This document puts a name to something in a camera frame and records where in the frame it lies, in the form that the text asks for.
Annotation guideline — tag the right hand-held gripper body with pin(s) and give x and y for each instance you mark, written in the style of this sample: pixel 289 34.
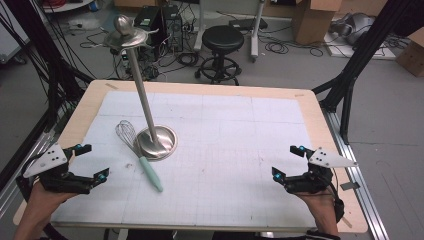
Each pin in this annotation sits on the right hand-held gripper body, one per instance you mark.
pixel 316 180

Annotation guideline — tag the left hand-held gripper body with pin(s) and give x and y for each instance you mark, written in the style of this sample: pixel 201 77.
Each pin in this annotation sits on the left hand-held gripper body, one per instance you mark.
pixel 50 160

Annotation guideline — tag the person's right hand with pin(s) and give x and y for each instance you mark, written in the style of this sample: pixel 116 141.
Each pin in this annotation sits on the person's right hand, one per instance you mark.
pixel 321 210

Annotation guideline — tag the person's left hand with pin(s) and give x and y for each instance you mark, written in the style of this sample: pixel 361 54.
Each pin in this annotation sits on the person's left hand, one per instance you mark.
pixel 43 201

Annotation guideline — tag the grey tape strip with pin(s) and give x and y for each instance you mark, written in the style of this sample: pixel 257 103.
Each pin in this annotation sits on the grey tape strip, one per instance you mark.
pixel 350 186

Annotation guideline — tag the white grid mat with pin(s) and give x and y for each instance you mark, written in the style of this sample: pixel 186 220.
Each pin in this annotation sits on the white grid mat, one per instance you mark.
pixel 233 150

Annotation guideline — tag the steel utensil stand with hooks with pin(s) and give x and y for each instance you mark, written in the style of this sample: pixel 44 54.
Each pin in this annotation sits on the steel utensil stand with hooks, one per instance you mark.
pixel 156 145

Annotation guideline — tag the white stand leg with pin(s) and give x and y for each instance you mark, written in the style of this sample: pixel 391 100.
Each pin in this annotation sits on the white stand leg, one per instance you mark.
pixel 200 26
pixel 256 33

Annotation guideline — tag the white flat board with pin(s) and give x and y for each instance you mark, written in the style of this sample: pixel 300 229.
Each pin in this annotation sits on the white flat board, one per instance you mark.
pixel 380 51

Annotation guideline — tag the tall cardboard box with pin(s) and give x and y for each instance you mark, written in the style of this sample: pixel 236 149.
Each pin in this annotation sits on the tall cardboard box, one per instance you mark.
pixel 313 23

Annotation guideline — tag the grey bag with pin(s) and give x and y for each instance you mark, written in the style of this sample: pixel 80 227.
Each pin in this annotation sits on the grey bag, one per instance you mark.
pixel 355 26

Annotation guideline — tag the black round stool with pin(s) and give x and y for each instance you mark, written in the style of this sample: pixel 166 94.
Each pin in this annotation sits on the black round stool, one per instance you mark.
pixel 222 38

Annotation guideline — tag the flat black device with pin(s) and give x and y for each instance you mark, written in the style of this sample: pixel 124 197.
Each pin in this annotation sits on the flat black device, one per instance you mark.
pixel 248 23

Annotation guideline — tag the black computer tower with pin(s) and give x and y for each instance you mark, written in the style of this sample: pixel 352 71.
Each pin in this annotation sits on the black computer tower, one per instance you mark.
pixel 173 28
pixel 148 23

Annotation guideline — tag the low cardboard box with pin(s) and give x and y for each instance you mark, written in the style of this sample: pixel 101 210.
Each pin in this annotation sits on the low cardboard box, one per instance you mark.
pixel 411 53

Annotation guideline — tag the aluminium rail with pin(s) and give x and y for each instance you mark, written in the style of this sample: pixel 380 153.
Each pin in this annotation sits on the aluminium rail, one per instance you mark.
pixel 20 173
pixel 356 173

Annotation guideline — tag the black metal frame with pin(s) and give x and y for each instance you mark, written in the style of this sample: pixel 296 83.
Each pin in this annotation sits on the black metal frame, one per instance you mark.
pixel 53 76
pixel 363 50

